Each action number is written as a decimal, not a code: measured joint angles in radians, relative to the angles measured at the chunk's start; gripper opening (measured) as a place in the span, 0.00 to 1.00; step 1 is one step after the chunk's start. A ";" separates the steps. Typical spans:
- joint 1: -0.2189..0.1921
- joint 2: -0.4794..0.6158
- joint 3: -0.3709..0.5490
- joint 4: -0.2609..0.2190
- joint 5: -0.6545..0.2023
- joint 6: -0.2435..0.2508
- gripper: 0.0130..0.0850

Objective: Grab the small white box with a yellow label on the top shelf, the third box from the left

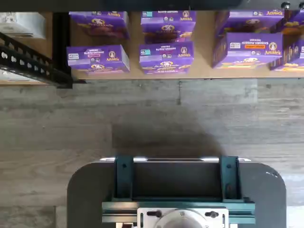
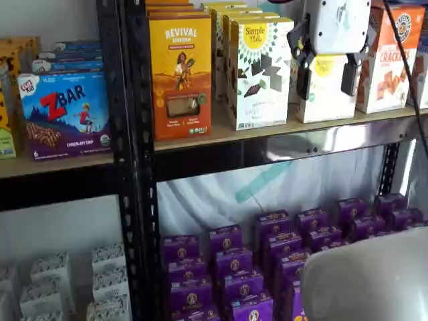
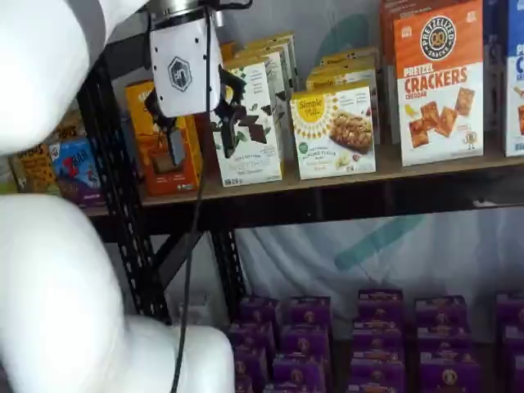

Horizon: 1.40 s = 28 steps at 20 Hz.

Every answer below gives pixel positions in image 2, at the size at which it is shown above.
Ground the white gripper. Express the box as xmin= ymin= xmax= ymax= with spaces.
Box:
xmin=286 ymin=0 xmax=372 ymax=101

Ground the white yellow Simple Mills bar box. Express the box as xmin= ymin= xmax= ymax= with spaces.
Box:
xmin=288 ymin=56 xmax=301 ymax=104
xmin=295 ymin=53 xmax=360 ymax=124

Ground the Simple Mills sweet thins box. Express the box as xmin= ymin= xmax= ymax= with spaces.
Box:
xmin=229 ymin=17 xmax=296 ymax=132
xmin=221 ymin=12 xmax=281 ymax=103
xmin=215 ymin=6 xmax=265 ymax=101

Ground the wooden shelf board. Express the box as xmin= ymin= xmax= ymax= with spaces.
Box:
xmin=153 ymin=106 xmax=428 ymax=152
xmin=0 ymin=152 xmax=115 ymax=179

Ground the purple snack box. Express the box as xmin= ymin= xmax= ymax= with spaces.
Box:
xmin=282 ymin=267 xmax=306 ymax=321
xmin=255 ymin=209 xmax=291 ymax=239
xmin=352 ymin=215 xmax=387 ymax=240
xmin=390 ymin=208 xmax=425 ymax=231
xmin=215 ymin=247 xmax=254 ymax=279
xmin=170 ymin=276 xmax=213 ymax=312
xmin=166 ymin=258 xmax=209 ymax=282
xmin=308 ymin=226 xmax=342 ymax=252
xmin=230 ymin=290 xmax=275 ymax=321
xmin=171 ymin=304 xmax=221 ymax=321
xmin=295 ymin=207 xmax=329 ymax=235
xmin=161 ymin=235 xmax=201 ymax=263
xmin=273 ymin=249 xmax=312 ymax=280
xmin=265 ymin=231 xmax=303 ymax=259
xmin=208 ymin=224 xmax=244 ymax=255
xmin=337 ymin=197 xmax=368 ymax=222
xmin=221 ymin=270 xmax=265 ymax=302
xmin=375 ymin=193 xmax=407 ymax=215

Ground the orange Revival cracker box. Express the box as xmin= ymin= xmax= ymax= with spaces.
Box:
xmin=145 ymin=2 xmax=202 ymax=12
xmin=148 ymin=15 xmax=213 ymax=142
xmin=146 ymin=9 xmax=209 ymax=20

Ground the black metal shelf rack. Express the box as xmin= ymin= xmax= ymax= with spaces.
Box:
xmin=0 ymin=0 xmax=135 ymax=321
xmin=122 ymin=0 xmax=428 ymax=321

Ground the blue purple Zbar box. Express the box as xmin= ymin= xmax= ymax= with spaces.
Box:
xmin=37 ymin=49 xmax=103 ymax=63
xmin=31 ymin=59 xmax=105 ymax=76
xmin=17 ymin=71 xmax=112 ymax=161
xmin=54 ymin=40 xmax=102 ymax=53

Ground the white patterned small box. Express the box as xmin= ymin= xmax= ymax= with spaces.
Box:
xmin=30 ymin=253 xmax=73 ymax=286
xmin=92 ymin=267 xmax=130 ymax=300
xmin=86 ymin=295 xmax=132 ymax=321
xmin=19 ymin=282 xmax=70 ymax=317
xmin=91 ymin=243 xmax=126 ymax=274
xmin=21 ymin=310 xmax=65 ymax=321
xmin=0 ymin=265 xmax=19 ymax=321

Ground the yellow green snack box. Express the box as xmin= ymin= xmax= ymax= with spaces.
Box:
xmin=0 ymin=36 xmax=42 ymax=101
xmin=0 ymin=55 xmax=21 ymax=160

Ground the black cable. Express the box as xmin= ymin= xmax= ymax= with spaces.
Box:
xmin=382 ymin=0 xmax=428 ymax=150

